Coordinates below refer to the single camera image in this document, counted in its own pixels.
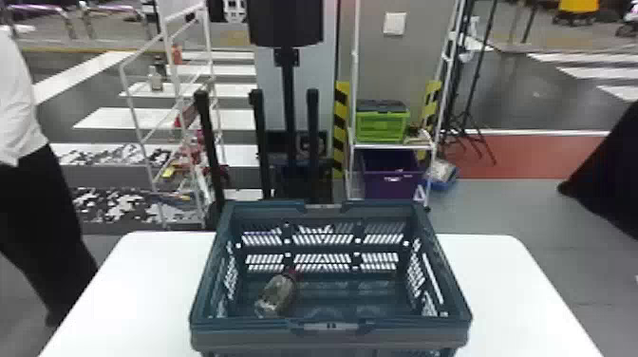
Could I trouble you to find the white wire rack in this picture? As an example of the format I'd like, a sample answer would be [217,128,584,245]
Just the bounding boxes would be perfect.
[117,1,232,231]

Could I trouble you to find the white wall plate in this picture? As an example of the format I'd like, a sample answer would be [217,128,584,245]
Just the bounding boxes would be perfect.
[382,11,408,37]

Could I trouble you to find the purple crate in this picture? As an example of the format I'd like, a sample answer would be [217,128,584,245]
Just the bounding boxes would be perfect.
[359,148,426,201]

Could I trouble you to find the white shelf trolley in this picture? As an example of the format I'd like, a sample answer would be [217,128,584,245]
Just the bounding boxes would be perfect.
[345,0,468,209]

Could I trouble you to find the small blue basket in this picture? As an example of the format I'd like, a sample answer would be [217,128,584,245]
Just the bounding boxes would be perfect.
[422,159,460,193]

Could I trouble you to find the yellow black striped post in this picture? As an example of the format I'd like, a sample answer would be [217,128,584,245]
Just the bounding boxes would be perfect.
[331,80,351,180]
[420,79,443,134]

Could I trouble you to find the green crate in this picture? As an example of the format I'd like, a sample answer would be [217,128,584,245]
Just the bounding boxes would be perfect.
[354,99,412,145]

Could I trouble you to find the person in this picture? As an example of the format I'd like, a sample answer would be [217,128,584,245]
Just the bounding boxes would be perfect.
[0,24,100,329]
[556,99,638,241]

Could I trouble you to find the clear bottle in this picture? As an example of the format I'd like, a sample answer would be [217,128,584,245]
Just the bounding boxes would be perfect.
[253,268,302,320]

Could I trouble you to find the black tripod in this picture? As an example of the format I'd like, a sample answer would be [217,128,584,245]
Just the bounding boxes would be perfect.
[442,0,500,167]

